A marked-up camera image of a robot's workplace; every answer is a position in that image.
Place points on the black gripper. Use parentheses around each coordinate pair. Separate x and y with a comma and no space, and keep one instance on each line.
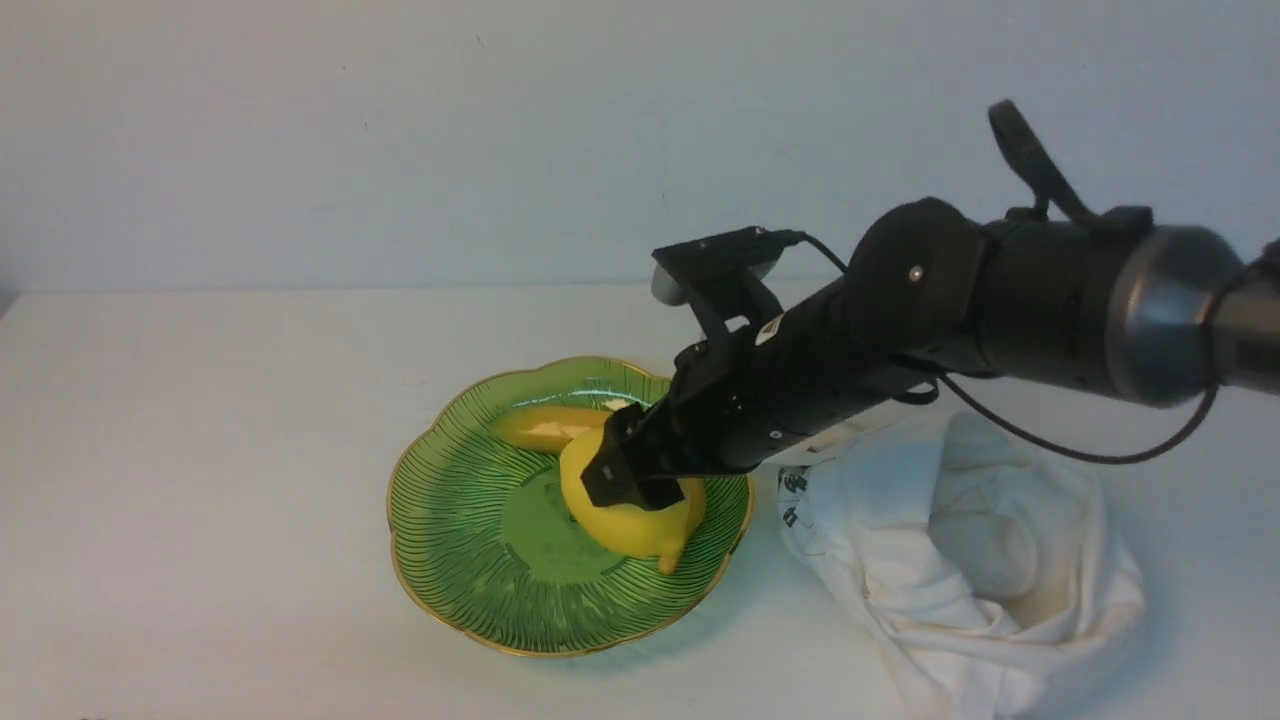
(735,403)

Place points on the yellow lemon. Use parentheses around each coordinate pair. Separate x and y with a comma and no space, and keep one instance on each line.
(661,535)

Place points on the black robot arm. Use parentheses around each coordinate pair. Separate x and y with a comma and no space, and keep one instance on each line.
(1114,306)

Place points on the white cloth bag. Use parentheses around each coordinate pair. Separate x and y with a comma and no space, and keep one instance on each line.
(988,571)

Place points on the yellow banana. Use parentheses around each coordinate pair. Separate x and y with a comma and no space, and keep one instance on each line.
(545,429)

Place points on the green ribbed glass plate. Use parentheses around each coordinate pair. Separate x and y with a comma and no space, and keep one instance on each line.
(481,540)

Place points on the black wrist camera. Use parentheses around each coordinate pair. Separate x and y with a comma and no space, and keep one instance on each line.
(721,277)

